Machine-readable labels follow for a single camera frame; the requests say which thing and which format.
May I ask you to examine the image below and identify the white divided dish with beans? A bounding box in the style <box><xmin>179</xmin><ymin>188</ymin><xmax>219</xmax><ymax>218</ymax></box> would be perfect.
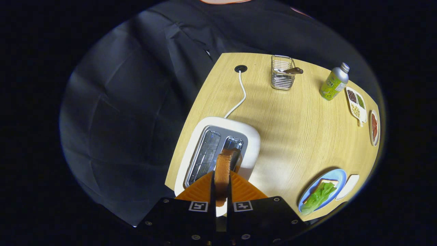
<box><xmin>346</xmin><ymin>86</ymin><xmax>368</xmax><ymax>127</ymax></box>

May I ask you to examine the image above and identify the green metal bottle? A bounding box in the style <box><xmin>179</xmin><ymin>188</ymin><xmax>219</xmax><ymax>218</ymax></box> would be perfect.
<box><xmin>319</xmin><ymin>62</ymin><xmax>350</xmax><ymax>101</ymax></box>

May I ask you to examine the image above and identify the white oval plate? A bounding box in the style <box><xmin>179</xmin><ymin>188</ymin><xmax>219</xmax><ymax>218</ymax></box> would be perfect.
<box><xmin>370</xmin><ymin>110</ymin><xmax>380</xmax><ymax>147</ymax></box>

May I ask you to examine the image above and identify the green lettuce leaf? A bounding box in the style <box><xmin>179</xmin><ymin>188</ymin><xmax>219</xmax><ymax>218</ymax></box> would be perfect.
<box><xmin>300</xmin><ymin>182</ymin><xmax>338</xmax><ymax>216</ymax></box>

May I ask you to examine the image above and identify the toasted bread slice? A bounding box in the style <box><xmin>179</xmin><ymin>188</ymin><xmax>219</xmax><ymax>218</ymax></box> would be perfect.
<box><xmin>214</xmin><ymin>149</ymin><xmax>243</xmax><ymax>207</ymax></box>

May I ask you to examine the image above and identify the metal wire basket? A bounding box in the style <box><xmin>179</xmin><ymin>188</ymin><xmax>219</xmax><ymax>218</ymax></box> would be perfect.
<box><xmin>271</xmin><ymin>55</ymin><xmax>297</xmax><ymax>91</ymax></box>

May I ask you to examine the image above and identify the white rounded rectangular plate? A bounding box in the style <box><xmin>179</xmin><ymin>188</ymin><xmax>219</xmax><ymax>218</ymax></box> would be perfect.
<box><xmin>335</xmin><ymin>174</ymin><xmax>360</xmax><ymax>201</ymax></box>

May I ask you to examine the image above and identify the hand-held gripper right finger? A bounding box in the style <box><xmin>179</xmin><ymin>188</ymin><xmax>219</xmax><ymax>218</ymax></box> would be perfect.
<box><xmin>226</xmin><ymin>171</ymin><xmax>308</xmax><ymax>246</ymax></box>

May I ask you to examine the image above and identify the white toaster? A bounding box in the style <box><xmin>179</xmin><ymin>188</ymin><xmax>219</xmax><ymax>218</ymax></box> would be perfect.
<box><xmin>174</xmin><ymin>117</ymin><xmax>261</xmax><ymax>217</ymax></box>

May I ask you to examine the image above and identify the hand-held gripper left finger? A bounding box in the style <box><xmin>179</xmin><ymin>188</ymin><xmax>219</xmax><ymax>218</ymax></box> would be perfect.
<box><xmin>135</xmin><ymin>171</ymin><xmax>217</xmax><ymax>246</ymax></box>

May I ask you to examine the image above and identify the blue plate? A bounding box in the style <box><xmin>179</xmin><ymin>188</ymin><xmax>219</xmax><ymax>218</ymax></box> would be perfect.
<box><xmin>298</xmin><ymin>168</ymin><xmax>347</xmax><ymax>214</ymax></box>

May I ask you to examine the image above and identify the white power cable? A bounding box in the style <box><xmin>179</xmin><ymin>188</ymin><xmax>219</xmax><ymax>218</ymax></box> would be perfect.
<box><xmin>224</xmin><ymin>70</ymin><xmax>247</xmax><ymax>119</ymax></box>

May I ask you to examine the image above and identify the white bread slice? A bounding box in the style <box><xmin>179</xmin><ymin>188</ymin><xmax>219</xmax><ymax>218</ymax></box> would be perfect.
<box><xmin>302</xmin><ymin>179</ymin><xmax>339</xmax><ymax>205</ymax></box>

